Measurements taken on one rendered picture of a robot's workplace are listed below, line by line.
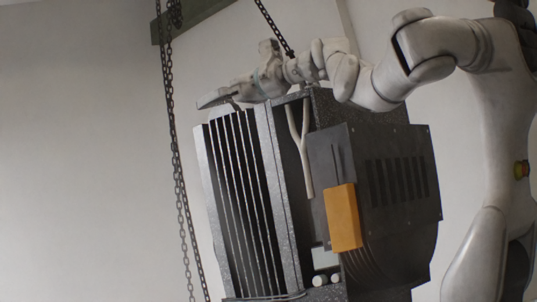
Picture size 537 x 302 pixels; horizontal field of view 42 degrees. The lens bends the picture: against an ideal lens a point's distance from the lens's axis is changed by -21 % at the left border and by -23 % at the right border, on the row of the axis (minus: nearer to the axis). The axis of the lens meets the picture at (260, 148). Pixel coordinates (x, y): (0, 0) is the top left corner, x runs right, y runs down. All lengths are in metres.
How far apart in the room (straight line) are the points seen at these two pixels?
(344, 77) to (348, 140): 0.54
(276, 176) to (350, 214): 0.33
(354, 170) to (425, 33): 0.83
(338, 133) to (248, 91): 0.25
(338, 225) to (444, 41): 0.88
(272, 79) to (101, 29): 2.89
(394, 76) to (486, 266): 0.38
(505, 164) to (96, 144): 3.36
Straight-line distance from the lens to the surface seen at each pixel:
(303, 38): 3.88
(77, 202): 4.36
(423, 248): 2.27
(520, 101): 1.37
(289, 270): 2.24
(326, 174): 2.05
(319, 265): 2.21
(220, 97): 1.97
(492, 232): 1.35
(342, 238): 2.00
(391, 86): 1.34
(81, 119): 4.48
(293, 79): 1.88
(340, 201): 2.00
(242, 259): 2.34
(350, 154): 2.01
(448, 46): 1.24
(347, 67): 1.49
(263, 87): 1.91
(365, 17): 3.66
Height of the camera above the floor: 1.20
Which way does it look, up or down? 7 degrees up
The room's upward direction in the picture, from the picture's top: 10 degrees counter-clockwise
